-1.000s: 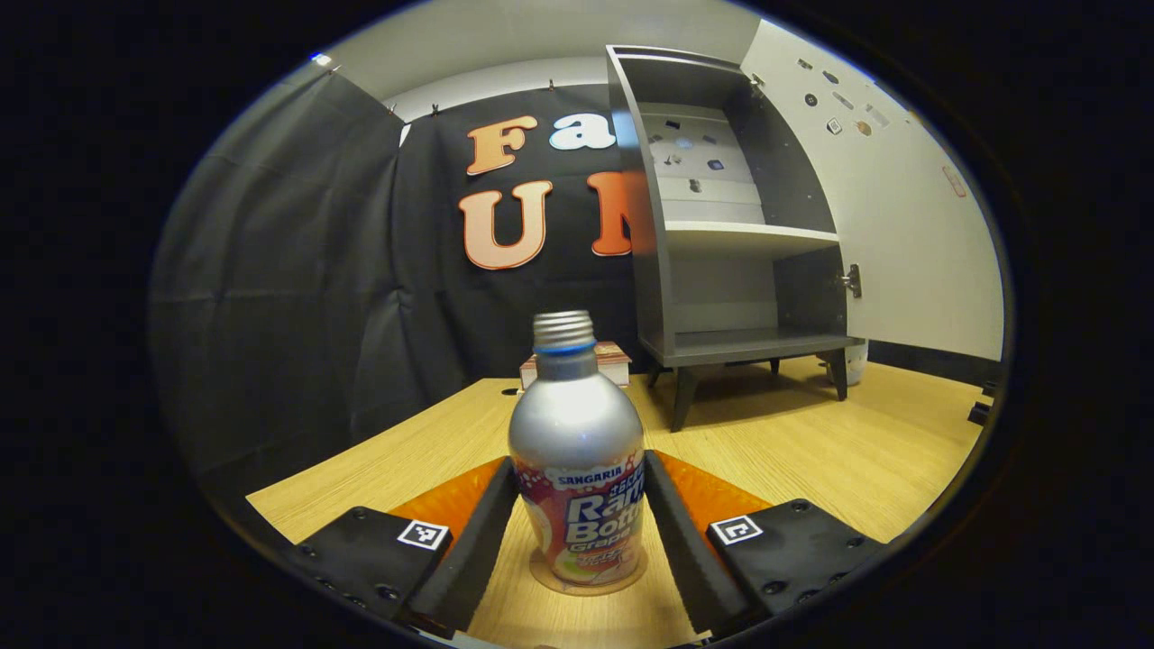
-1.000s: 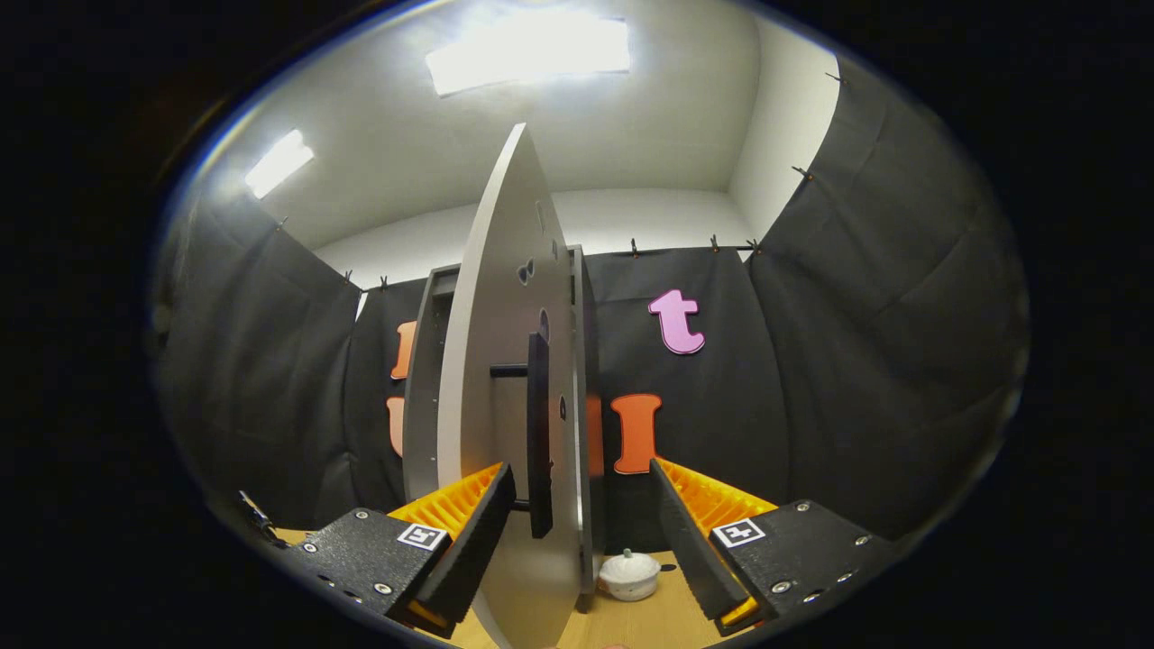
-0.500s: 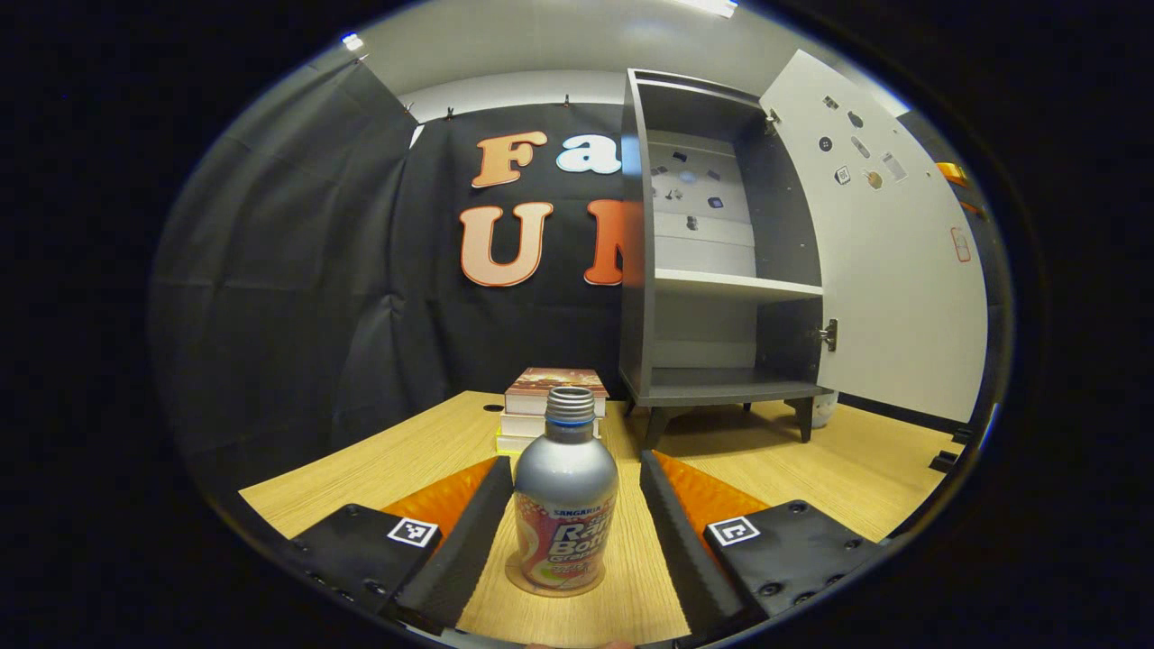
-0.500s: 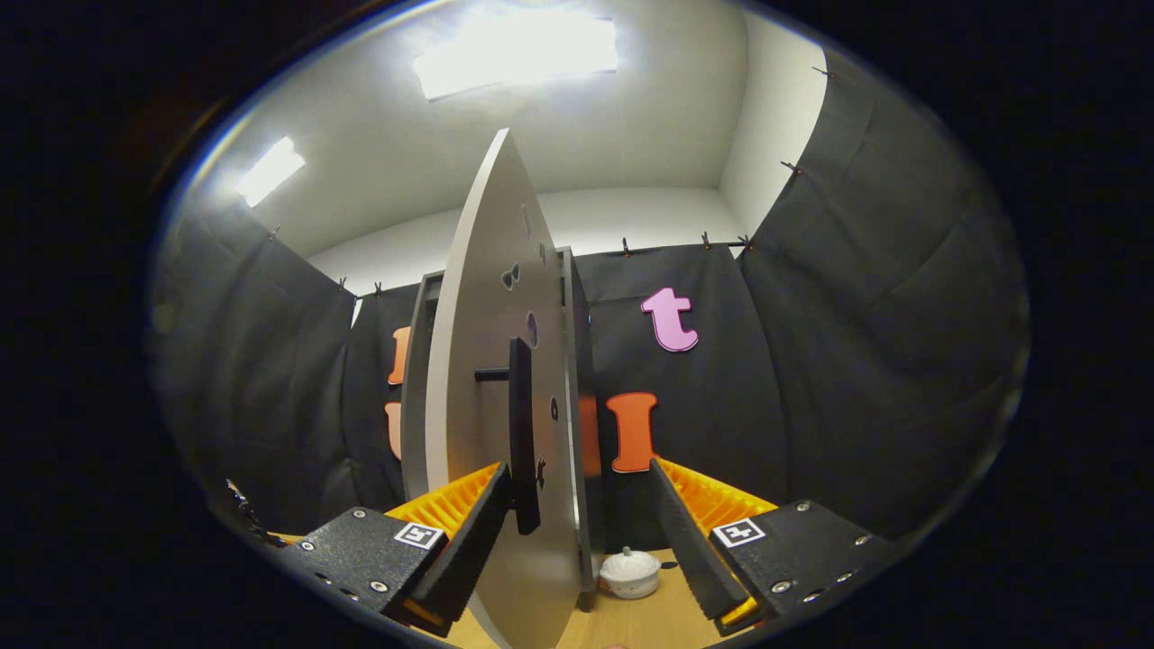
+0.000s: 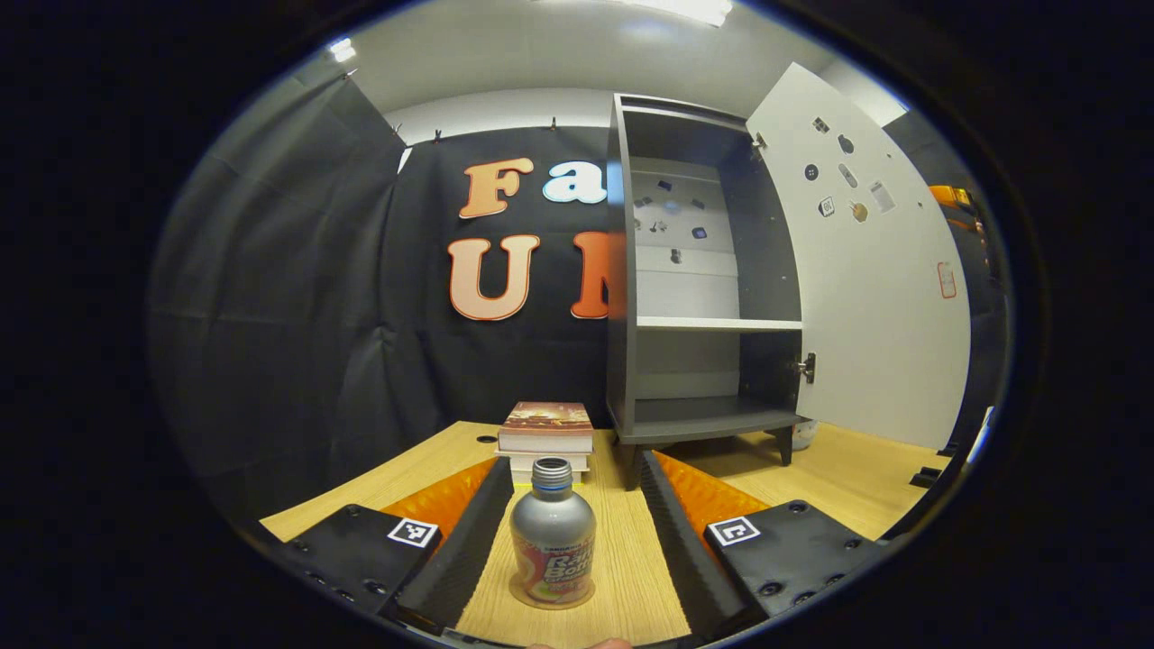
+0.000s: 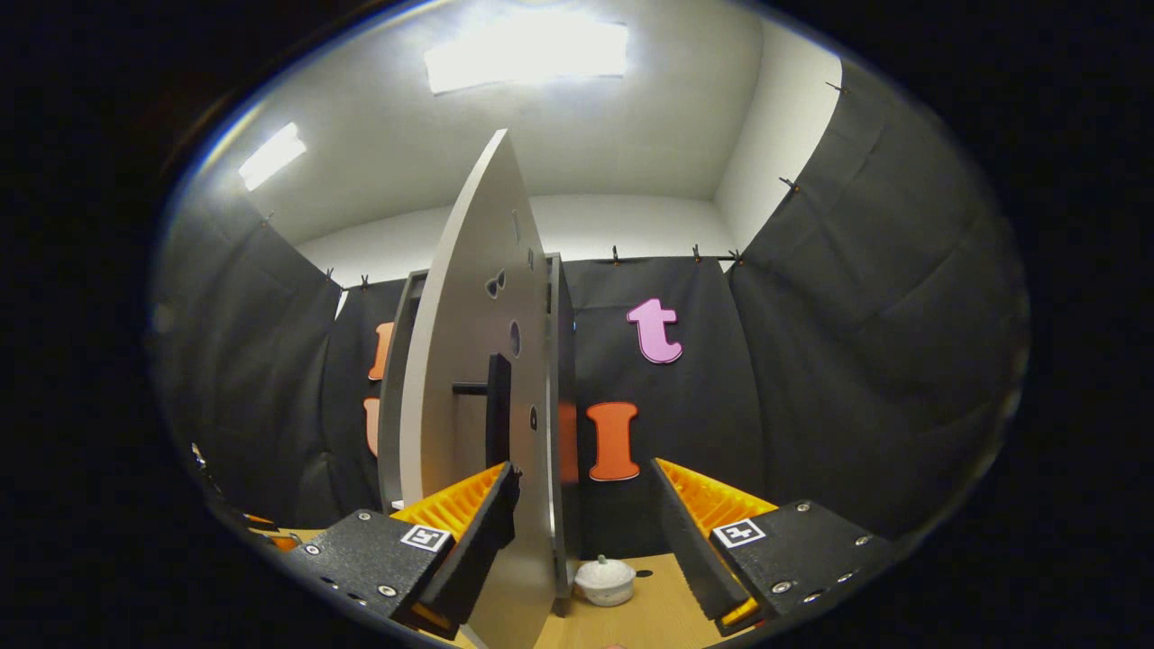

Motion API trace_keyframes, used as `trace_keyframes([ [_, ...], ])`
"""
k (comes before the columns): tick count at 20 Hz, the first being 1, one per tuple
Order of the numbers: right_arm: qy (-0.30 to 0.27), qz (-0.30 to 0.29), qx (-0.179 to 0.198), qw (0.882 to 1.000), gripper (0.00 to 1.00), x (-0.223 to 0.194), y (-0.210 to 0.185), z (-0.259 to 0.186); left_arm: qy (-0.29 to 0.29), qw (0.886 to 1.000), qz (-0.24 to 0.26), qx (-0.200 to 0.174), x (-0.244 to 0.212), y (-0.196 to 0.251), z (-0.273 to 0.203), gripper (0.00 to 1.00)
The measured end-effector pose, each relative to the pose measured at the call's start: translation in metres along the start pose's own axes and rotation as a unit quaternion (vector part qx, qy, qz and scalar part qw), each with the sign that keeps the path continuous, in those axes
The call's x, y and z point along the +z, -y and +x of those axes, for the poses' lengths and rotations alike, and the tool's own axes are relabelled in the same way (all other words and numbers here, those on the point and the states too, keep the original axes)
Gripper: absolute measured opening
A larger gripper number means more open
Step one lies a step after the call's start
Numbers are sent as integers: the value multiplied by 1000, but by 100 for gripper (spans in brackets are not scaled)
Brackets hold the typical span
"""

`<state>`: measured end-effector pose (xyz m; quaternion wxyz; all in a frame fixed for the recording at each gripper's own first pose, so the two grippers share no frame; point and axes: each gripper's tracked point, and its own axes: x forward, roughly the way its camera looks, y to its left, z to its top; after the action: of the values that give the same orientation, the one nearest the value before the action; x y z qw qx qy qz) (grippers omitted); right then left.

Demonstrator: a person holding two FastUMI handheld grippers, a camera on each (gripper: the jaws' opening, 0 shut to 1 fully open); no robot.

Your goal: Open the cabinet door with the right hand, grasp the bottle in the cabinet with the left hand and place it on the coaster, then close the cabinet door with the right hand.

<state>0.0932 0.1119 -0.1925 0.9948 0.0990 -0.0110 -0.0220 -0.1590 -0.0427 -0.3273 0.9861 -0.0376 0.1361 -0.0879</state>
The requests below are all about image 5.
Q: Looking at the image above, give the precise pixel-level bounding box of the silver bottle with red label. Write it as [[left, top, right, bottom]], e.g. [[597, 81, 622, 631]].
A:
[[508, 457, 598, 611]]

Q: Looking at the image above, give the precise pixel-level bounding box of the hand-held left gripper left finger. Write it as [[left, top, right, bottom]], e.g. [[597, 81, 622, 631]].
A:
[[261, 455, 517, 636]]

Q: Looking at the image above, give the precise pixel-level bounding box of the white cabinet shelf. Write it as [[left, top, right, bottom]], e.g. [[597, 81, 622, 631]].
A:
[[637, 315, 803, 332]]

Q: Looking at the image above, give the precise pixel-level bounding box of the beige cabinet door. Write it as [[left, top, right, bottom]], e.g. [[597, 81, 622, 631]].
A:
[[746, 61, 973, 450]]

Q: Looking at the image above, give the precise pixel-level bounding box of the large ceiling light panel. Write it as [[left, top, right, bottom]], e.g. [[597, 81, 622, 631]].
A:
[[622, 0, 733, 28]]

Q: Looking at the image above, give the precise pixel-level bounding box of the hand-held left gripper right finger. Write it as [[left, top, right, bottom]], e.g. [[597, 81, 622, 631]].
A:
[[638, 449, 889, 641]]

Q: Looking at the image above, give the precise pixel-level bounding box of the red-brown cover book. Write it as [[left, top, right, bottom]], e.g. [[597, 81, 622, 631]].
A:
[[498, 401, 596, 454]]

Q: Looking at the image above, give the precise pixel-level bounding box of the white book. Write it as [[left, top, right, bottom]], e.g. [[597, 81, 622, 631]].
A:
[[508, 451, 592, 474]]

